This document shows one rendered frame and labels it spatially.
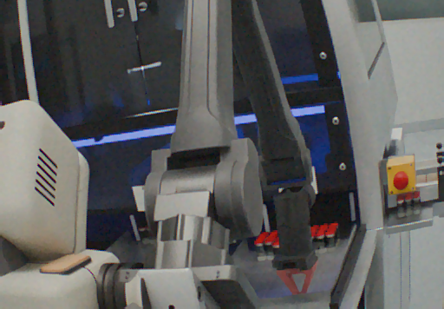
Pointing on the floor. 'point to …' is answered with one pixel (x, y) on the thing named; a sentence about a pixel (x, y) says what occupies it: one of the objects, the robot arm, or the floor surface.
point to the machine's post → (359, 129)
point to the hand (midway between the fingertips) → (300, 296)
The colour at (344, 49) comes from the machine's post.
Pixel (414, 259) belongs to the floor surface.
